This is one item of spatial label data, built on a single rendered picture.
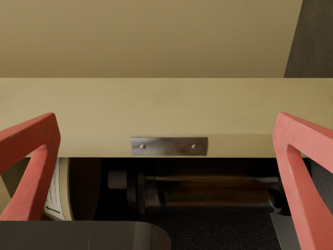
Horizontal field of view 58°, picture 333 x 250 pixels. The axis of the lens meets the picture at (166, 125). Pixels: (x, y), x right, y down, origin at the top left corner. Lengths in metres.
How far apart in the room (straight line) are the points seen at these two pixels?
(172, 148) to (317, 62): 0.38
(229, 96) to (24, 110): 0.21
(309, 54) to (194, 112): 0.36
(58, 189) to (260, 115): 0.24
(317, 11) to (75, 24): 0.47
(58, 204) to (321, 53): 0.47
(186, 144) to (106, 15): 0.46
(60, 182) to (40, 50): 0.43
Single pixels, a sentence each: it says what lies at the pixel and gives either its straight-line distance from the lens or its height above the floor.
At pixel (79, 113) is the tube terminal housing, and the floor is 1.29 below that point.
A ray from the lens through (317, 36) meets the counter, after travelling 0.61.
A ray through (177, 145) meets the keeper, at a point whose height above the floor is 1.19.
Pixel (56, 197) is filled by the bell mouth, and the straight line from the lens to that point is 0.39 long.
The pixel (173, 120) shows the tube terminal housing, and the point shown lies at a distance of 0.29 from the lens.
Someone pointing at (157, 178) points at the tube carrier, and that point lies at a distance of 0.39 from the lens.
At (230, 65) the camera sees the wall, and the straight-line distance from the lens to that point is 0.72.
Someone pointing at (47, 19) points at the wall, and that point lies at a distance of 0.72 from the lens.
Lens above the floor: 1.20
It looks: level
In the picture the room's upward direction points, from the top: 90 degrees counter-clockwise
